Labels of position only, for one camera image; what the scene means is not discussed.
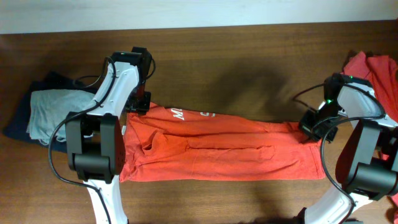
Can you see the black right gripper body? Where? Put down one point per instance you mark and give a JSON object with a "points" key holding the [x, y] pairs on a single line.
{"points": [[316, 125]]}

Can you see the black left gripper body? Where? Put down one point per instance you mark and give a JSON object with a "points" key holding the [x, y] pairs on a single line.
{"points": [[140, 102]]}

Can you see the orange soccer t-shirt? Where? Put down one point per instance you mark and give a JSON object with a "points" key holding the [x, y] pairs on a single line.
{"points": [[176, 144]]}

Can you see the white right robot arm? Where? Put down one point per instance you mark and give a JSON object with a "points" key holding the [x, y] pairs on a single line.
{"points": [[366, 169]]}

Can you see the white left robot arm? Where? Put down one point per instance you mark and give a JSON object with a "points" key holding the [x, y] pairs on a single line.
{"points": [[95, 146]]}

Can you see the red shirt pile right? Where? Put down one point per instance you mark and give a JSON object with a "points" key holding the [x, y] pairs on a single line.
{"points": [[380, 71]]}

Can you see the light grey folded garment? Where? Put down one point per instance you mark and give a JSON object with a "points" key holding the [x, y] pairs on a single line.
{"points": [[49, 107]]}

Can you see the navy folded garment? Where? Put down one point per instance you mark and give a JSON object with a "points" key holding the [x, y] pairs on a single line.
{"points": [[17, 127]]}

